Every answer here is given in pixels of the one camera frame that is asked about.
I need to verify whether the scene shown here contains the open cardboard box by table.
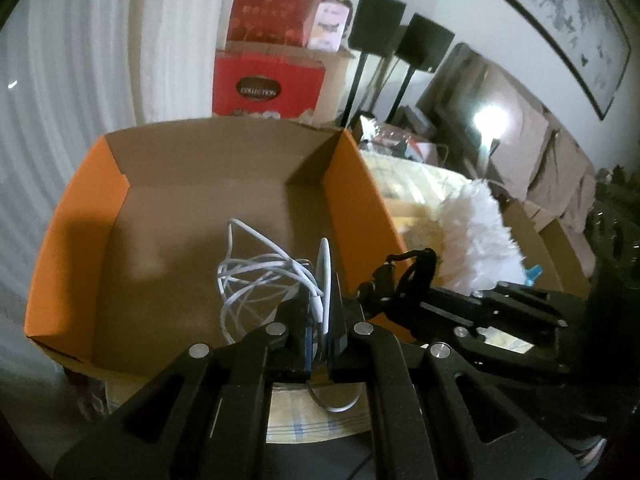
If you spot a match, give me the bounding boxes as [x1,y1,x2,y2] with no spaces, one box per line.
[501,200,596,299]

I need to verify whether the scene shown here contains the blue silicone funnel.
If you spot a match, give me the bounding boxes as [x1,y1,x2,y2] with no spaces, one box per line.
[525,264,544,287]

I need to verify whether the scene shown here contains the shiny plastic wrapped items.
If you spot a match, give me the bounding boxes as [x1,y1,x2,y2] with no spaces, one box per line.
[352,115,440,166]

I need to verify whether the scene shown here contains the right black speaker on stand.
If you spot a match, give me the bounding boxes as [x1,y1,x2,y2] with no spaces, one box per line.
[386,13,454,122]

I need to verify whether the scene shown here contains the white charging cable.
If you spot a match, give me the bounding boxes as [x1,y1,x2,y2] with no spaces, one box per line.
[216,218,364,413]

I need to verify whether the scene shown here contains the red collection gift bag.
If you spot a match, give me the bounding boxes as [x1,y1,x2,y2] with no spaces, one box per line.
[212,51,326,119]

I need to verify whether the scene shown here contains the pink white tissue pack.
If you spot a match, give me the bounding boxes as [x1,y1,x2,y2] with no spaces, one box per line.
[306,1,349,52]

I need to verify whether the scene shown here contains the beige sofa with cushions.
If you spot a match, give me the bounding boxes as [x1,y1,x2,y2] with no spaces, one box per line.
[418,42,596,278]

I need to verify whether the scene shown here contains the brown cardboard box behind bags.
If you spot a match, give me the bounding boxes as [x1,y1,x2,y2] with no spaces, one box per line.
[226,41,355,126]

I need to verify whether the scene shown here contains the white fluffy duster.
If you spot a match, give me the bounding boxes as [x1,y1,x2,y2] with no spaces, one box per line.
[437,180,526,296]

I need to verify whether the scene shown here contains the yellow plaid tablecloth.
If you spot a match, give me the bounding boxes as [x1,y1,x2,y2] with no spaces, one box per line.
[266,152,468,444]

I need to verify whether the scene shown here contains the red gift bag upper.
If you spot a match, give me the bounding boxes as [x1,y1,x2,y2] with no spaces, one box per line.
[227,0,322,48]

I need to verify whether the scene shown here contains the framed ink painting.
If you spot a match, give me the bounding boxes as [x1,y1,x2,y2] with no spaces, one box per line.
[506,0,631,119]

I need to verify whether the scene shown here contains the orange cardboard box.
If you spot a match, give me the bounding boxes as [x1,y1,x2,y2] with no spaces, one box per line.
[24,116,406,378]

